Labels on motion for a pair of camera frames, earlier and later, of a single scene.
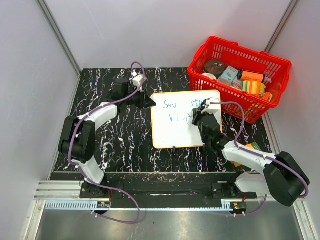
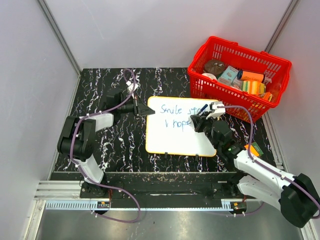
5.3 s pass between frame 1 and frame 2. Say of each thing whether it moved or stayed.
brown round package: stayed
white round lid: stayed
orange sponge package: stayed
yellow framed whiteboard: moved
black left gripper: moved
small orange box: stayed
